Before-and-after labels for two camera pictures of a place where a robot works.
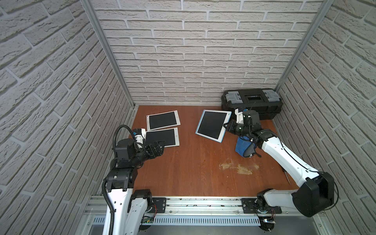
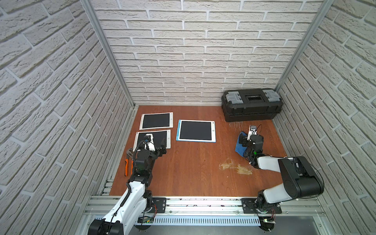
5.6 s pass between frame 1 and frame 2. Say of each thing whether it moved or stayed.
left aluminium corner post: stayed
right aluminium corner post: stayed
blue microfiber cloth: stayed
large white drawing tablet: moved
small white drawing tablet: moved
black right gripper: moved
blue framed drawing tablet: moved
